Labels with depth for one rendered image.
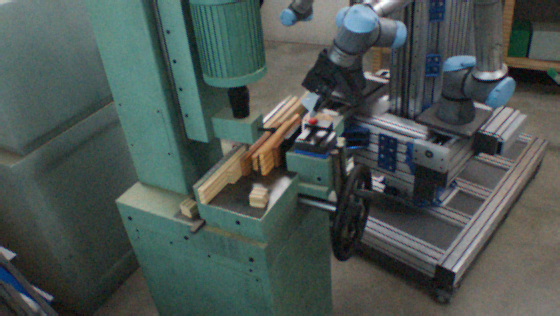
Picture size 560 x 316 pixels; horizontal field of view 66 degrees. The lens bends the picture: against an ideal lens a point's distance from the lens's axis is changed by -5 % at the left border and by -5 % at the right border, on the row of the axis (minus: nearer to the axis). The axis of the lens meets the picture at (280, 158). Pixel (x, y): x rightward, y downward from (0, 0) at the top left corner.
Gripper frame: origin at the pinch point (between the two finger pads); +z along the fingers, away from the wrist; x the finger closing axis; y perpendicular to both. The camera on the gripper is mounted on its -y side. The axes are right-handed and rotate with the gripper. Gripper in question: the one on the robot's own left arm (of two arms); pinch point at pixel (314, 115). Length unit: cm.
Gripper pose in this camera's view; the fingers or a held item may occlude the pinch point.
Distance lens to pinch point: 135.0
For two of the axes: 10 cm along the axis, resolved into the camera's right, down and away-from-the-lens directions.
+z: -3.6, 6.3, 6.9
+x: -4.6, 5.2, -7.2
